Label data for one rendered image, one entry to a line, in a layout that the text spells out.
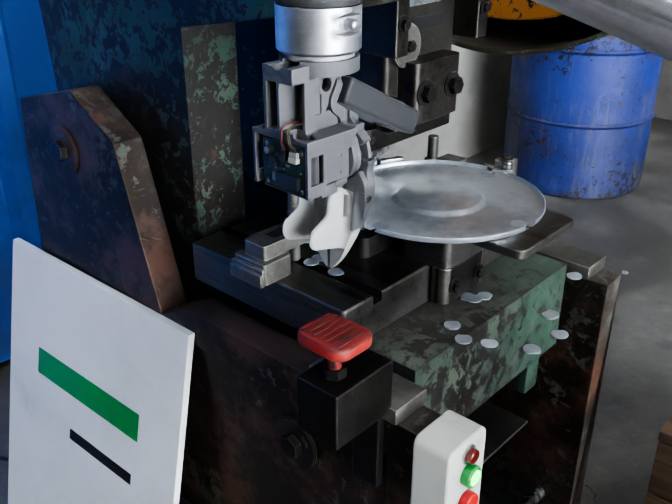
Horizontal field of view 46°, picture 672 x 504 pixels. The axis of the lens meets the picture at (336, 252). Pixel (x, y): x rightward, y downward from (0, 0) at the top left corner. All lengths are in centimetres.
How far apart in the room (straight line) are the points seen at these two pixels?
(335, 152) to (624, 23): 27
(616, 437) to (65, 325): 126
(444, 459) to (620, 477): 103
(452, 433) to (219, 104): 57
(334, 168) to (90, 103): 61
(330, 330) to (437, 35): 46
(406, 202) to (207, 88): 33
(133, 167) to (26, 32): 93
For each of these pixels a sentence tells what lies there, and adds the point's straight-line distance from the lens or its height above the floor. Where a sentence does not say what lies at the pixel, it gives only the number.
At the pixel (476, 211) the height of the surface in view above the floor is 78.
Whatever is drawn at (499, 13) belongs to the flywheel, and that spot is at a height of 98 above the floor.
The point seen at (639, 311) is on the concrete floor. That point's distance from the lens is 254.
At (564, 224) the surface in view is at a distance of 107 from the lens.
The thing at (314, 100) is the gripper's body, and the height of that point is 102.
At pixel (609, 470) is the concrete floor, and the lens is 190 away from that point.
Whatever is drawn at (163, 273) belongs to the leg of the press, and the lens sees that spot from 123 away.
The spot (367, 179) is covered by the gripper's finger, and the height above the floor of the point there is 94.
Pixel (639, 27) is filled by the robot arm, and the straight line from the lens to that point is 74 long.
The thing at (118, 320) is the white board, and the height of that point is 55.
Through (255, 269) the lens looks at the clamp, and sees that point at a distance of 103.
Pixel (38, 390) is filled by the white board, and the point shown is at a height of 33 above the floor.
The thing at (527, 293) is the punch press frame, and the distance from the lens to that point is 118.
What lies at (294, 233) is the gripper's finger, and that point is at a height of 88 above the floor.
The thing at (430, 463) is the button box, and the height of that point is 60.
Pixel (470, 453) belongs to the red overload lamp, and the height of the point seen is 62.
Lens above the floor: 120
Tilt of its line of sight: 26 degrees down
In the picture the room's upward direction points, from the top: straight up
